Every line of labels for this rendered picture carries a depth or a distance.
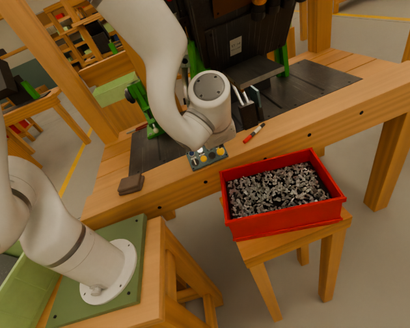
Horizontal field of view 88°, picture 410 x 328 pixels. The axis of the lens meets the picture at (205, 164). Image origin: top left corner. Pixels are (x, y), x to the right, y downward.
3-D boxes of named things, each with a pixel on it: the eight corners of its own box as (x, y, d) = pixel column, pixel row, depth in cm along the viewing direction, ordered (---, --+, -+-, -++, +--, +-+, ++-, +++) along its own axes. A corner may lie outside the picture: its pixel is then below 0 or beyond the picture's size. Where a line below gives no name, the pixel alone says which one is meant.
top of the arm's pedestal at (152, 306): (165, 321, 55) (158, 318, 53) (59, 353, 58) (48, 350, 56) (165, 220, 80) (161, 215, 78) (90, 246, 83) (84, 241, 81)
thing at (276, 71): (285, 74, 72) (284, 65, 70) (241, 93, 72) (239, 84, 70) (243, 53, 102) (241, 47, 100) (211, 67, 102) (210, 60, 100)
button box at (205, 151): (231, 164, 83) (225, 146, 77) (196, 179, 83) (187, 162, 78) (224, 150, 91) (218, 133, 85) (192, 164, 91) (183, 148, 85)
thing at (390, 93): (430, 103, 88) (444, 67, 78) (103, 240, 91) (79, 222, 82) (398, 92, 99) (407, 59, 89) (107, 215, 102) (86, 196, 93)
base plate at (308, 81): (362, 82, 91) (363, 78, 90) (130, 181, 94) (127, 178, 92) (304, 62, 124) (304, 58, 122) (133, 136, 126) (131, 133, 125)
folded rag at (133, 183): (145, 176, 89) (142, 172, 87) (141, 191, 83) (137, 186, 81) (125, 182, 91) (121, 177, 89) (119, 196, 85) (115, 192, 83)
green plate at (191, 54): (215, 96, 89) (213, 39, 76) (196, 98, 88) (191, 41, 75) (209, 87, 98) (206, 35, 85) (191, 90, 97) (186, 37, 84)
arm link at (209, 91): (216, 142, 52) (237, 112, 53) (210, 117, 39) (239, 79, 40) (189, 124, 54) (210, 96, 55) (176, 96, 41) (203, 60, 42)
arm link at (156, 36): (58, 31, 26) (203, 161, 45) (140, -58, 28) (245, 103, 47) (56, 41, 33) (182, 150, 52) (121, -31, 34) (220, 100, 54)
